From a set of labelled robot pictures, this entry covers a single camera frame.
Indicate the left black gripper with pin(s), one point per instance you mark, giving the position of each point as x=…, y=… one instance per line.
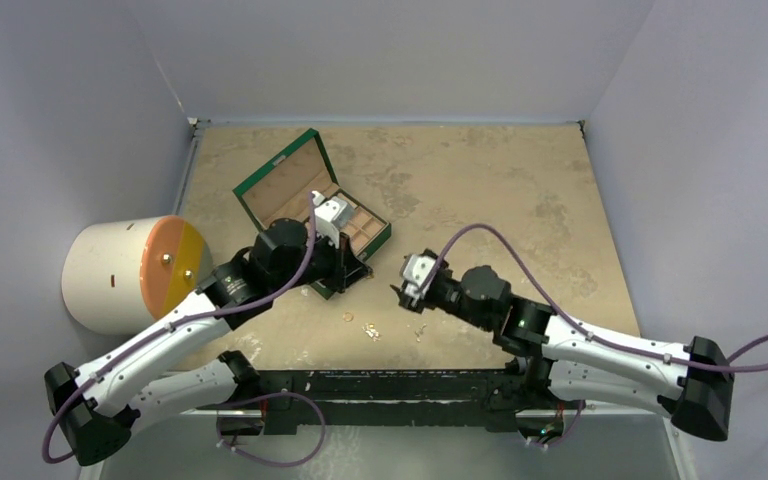
x=346, y=267

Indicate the green jewelry tray insert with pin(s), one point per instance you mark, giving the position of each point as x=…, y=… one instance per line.
x=363, y=227

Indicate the green jewelry box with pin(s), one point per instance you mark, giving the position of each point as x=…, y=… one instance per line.
x=278, y=200

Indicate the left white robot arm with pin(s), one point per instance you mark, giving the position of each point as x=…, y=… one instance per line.
x=100, y=405

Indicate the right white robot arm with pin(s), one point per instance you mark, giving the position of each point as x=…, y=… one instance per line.
x=572, y=360

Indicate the gold earring cluster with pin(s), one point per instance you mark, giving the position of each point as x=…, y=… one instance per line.
x=371, y=331

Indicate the white cylinder orange face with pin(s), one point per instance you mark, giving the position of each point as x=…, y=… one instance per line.
x=121, y=277

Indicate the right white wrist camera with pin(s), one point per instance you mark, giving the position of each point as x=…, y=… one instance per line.
x=416, y=270

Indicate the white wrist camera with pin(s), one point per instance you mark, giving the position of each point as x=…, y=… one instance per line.
x=416, y=270
x=331, y=215

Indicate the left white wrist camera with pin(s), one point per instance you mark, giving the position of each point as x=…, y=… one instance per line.
x=331, y=215

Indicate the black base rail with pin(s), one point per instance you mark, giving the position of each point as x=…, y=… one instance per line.
x=510, y=399

